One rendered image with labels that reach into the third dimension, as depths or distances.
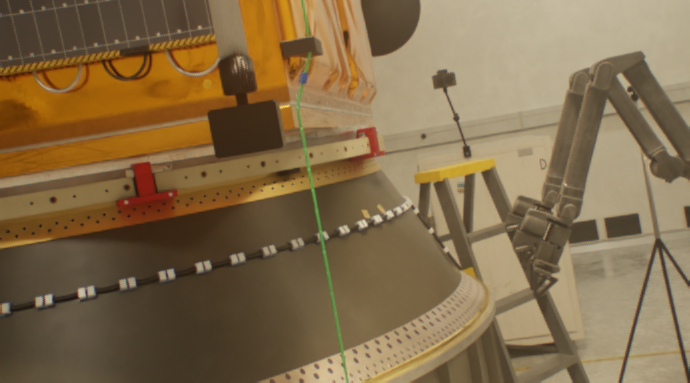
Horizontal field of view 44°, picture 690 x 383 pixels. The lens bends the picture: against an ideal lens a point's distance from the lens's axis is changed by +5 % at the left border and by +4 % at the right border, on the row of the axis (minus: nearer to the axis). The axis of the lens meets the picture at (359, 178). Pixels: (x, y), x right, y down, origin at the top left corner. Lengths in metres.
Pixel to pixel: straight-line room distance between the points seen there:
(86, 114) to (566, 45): 8.56
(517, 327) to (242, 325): 4.29
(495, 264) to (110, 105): 4.47
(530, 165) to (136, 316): 4.33
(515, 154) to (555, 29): 4.28
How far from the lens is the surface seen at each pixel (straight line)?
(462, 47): 9.90
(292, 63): 1.70
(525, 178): 5.91
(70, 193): 1.95
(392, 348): 2.03
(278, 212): 2.06
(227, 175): 1.99
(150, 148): 1.73
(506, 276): 5.97
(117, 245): 1.95
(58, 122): 1.80
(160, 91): 1.72
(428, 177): 3.66
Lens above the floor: 1.71
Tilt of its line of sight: 3 degrees down
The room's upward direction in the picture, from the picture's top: 10 degrees counter-clockwise
